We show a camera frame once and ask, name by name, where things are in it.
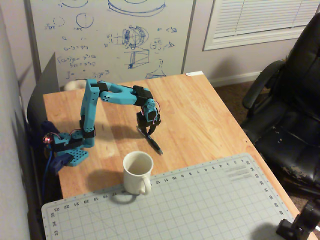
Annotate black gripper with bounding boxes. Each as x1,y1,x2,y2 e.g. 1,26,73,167
136,111,162,138

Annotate blue and black pen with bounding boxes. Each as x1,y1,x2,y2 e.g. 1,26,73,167
136,126,164,156

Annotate white ceramic mug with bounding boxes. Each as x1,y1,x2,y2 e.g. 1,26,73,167
122,150,154,195

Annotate grey gridded cutting mat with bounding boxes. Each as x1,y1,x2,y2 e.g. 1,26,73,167
41,152,301,240

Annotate white tape roll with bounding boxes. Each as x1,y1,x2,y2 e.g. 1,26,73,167
64,79,86,91

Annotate dark blue table clamp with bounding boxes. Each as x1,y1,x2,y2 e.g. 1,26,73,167
40,120,74,175

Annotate controller board with red light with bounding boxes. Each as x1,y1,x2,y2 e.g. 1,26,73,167
42,132,63,146

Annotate whiteboard with blue drawings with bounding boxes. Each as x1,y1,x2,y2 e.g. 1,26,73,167
24,0,197,87

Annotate dark grey backdrop panel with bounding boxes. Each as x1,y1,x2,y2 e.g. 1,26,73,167
26,51,61,126

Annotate black leather office chair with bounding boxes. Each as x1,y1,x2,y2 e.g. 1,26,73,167
241,12,320,198

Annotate white window blinds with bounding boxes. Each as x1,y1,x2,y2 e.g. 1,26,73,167
202,0,320,52

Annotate black clamp object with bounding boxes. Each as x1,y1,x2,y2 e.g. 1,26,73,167
275,201,320,240

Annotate wrist servo wire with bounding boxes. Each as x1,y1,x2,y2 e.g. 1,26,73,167
141,101,161,125

